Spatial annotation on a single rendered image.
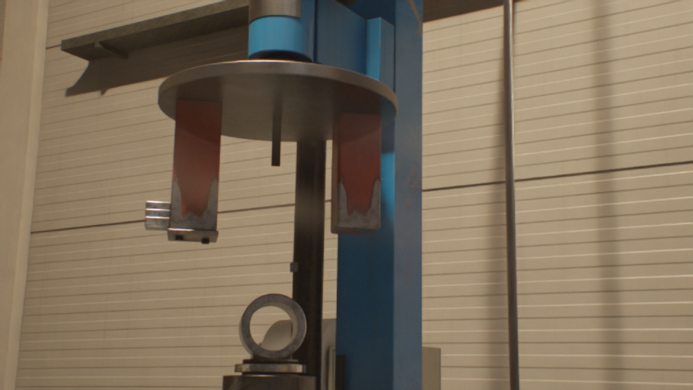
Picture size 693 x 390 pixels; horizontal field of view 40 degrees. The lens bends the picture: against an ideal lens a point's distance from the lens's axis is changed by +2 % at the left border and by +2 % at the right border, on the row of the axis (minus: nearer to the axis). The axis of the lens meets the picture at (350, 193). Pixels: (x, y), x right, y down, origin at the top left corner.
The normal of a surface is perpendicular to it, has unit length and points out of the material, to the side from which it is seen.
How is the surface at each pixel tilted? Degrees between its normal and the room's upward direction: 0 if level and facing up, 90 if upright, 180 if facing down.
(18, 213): 90
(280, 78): 180
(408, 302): 90
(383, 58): 90
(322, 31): 90
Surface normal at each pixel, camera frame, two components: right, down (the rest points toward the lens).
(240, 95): -0.02, 0.98
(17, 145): -0.53, -0.18
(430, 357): 0.85, -0.09
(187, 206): 0.18, -0.19
